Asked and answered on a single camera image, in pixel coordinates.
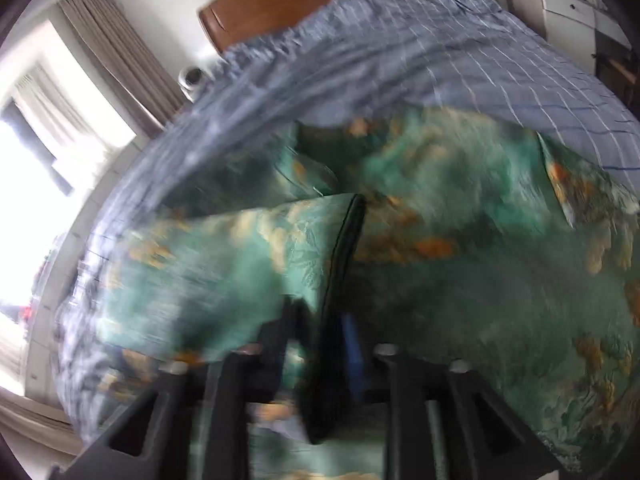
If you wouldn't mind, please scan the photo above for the small white fan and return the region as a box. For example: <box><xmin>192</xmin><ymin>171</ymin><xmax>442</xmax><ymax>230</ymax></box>
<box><xmin>178</xmin><ymin>66</ymin><xmax>211</xmax><ymax>103</ymax></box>

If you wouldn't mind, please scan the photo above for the window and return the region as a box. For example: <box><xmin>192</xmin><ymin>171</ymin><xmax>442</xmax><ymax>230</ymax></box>
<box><xmin>0</xmin><ymin>105</ymin><xmax>76</xmax><ymax>201</ymax></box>

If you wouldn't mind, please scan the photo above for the wooden chair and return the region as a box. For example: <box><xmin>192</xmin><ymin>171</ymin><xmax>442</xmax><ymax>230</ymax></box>
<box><xmin>595</xmin><ymin>45</ymin><xmax>638</xmax><ymax>91</ymax></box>

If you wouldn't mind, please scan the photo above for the bed with blue checked duvet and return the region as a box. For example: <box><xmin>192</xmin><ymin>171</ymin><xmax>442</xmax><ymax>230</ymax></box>
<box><xmin>55</xmin><ymin>0</ymin><xmax>640</xmax><ymax>441</ymax></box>

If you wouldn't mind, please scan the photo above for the brown curtain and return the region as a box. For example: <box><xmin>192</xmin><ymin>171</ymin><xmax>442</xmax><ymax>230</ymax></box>
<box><xmin>57</xmin><ymin>0</ymin><xmax>188</xmax><ymax>141</ymax></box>

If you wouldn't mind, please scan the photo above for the white desk with drawers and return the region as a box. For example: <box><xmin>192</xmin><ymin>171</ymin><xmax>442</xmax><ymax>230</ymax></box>
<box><xmin>502</xmin><ymin>0</ymin><xmax>621</xmax><ymax>61</ymax></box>

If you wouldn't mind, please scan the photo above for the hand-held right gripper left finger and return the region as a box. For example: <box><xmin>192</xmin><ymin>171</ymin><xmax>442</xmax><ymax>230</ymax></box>
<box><xmin>55</xmin><ymin>297</ymin><xmax>312</xmax><ymax>480</ymax></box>

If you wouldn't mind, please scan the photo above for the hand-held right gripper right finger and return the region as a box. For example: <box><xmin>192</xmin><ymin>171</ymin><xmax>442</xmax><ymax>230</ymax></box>
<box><xmin>340</xmin><ymin>312</ymin><xmax>562</xmax><ymax>480</ymax></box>

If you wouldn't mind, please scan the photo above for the sheer white curtain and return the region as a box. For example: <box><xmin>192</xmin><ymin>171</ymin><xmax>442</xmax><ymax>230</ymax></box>
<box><xmin>12</xmin><ymin>62</ymin><xmax>138</xmax><ymax>181</ymax></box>

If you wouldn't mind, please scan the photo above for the green printed padded jacket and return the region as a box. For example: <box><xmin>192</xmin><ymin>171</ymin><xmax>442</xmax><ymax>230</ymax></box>
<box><xmin>95</xmin><ymin>105</ymin><xmax>640</xmax><ymax>480</ymax></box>

